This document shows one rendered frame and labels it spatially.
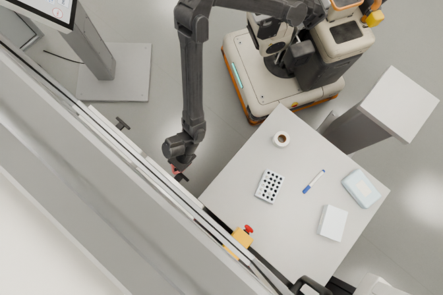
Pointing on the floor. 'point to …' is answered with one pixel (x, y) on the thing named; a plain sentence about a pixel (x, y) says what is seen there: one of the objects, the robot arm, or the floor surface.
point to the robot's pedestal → (381, 114)
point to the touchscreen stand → (108, 64)
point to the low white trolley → (291, 198)
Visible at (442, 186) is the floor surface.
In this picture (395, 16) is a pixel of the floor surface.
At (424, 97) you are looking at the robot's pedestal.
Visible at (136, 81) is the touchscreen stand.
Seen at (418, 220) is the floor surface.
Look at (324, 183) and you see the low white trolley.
